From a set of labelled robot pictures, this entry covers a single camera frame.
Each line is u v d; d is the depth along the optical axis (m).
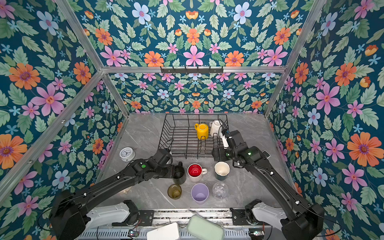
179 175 0.85
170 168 0.72
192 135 1.09
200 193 0.81
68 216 0.38
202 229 0.69
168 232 0.66
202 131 0.96
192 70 0.93
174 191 0.82
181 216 0.76
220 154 0.66
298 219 0.38
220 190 0.82
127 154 0.93
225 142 0.67
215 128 0.96
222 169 0.85
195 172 0.88
